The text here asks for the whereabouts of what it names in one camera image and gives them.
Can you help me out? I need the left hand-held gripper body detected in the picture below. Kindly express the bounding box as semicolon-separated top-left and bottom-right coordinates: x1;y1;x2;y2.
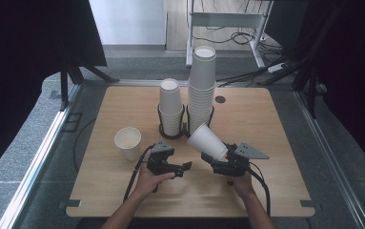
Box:
146;139;176;176

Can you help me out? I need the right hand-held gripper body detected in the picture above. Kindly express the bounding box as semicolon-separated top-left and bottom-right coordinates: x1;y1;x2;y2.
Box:
213;141;271;177

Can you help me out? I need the white paper cup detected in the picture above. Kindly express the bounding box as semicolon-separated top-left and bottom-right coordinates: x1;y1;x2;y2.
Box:
186;123;230;161
113;126;142;162

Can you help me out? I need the black wire cup holder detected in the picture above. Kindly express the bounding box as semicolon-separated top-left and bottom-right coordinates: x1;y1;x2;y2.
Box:
156;104;215;141

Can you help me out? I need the short stack of white cups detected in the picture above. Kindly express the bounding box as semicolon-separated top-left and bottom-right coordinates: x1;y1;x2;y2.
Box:
158;77;185;137

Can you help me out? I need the tall stack of white cups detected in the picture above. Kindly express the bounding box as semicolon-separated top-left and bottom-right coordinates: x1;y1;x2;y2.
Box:
187;45;217;136

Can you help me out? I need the person's right hand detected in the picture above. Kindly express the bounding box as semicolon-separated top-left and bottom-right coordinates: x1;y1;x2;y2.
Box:
227;171;256;200

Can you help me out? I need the person's left hand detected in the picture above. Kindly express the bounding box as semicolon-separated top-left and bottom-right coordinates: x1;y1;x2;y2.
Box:
133;160;176;200

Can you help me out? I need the white power strip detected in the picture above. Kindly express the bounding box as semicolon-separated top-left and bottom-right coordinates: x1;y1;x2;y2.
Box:
267;62;289;74

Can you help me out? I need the dark floor plate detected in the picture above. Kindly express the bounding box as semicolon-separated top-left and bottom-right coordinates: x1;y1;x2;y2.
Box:
61;112;83;134

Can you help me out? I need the black metal stand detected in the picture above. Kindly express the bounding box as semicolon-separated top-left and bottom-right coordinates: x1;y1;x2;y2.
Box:
59;58;121;113
259;0;329;119

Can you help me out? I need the black curtain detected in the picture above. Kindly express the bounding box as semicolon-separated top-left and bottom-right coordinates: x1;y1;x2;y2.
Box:
0;0;108;185
297;0;365;179

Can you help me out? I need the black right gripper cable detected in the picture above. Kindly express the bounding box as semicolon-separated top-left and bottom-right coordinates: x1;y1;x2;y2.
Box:
248;165;272;218

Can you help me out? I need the black power strip cable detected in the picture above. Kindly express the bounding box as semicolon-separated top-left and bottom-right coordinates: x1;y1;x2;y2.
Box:
216;65;281;89

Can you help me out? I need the aluminium floor rail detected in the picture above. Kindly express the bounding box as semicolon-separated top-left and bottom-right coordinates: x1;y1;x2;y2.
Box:
0;84;83;229
293;90;365;229
107;78;191;88

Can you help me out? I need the thin black floor cable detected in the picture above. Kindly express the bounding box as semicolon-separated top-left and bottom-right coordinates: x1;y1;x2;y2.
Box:
72;117;97;173

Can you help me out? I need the tangle of black floor cables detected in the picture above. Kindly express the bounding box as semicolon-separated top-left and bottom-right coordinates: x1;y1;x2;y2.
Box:
192;25;287;55

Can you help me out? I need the white metal desk frame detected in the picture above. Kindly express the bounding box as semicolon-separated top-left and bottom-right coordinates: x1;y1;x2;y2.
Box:
185;0;274;70

